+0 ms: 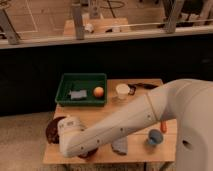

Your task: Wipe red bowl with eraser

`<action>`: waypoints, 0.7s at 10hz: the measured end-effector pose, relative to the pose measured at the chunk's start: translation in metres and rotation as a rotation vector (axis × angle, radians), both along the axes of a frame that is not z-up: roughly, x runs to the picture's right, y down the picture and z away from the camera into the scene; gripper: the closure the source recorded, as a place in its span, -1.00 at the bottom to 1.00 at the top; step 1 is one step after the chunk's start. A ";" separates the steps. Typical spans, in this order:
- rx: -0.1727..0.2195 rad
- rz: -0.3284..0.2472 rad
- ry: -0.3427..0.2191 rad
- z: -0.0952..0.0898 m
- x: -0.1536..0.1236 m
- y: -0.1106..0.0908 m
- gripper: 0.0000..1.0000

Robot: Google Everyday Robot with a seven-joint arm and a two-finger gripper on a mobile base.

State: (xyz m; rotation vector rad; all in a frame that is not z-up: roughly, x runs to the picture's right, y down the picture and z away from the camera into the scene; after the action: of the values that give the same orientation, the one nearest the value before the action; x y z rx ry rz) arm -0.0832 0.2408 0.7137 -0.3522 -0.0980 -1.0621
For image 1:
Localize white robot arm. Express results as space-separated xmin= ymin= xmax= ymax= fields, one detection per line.
xmin=59 ymin=79 xmax=213 ymax=171

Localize dark red bowl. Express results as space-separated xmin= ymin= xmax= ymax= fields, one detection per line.
xmin=45 ymin=116 xmax=98 ymax=158

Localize orange fruit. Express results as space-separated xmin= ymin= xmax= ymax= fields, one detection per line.
xmin=93 ymin=87 xmax=104 ymax=98

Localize white cup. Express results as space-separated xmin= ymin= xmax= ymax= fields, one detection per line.
xmin=116 ymin=83 xmax=130 ymax=100

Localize black glasses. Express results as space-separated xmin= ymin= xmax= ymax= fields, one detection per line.
xmin=128 ymin=83 xmax=158 ymax=95

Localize green plastic tray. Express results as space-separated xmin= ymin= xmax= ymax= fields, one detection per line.
xmin=55 ymin=73 xmax=107 ymax=107

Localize grey cloth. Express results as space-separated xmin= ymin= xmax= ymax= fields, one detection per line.
xmin=111 ymin=137 xmax=128 ymax=155

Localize orange carrot toy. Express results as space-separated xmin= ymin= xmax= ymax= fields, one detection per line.
xmin=160 ymin=121 xmax=167 ymax=133

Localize blue cup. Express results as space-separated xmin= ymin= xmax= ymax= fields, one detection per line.
xmin=148 ymin=129 xmax=163 ymax=146

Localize wooden table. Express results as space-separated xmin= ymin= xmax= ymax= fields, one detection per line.
xmin=43 ymin=79 xmax=176 ymax=165

